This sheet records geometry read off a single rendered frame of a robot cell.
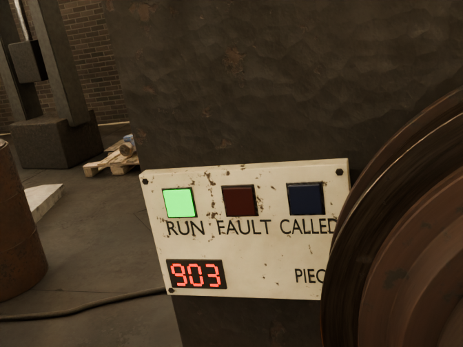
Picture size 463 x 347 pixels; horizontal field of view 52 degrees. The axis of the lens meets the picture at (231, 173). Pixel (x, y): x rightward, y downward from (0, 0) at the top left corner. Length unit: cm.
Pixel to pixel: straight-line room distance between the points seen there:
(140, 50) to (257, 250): 28
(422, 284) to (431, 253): 3
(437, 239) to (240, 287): 31
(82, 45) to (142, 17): 724
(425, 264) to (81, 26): 751
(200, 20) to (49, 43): 508
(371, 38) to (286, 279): 30
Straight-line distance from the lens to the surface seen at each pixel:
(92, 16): 766
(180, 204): 60
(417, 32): 53
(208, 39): 56
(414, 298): 41
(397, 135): 46
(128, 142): 507
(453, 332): 40
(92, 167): 515
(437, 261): 40
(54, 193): 471
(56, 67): 562
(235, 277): 64
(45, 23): 562
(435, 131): 39
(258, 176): 56
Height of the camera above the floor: 142
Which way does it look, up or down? 19 degrees down
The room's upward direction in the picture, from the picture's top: 10 degrees counter-clockwise
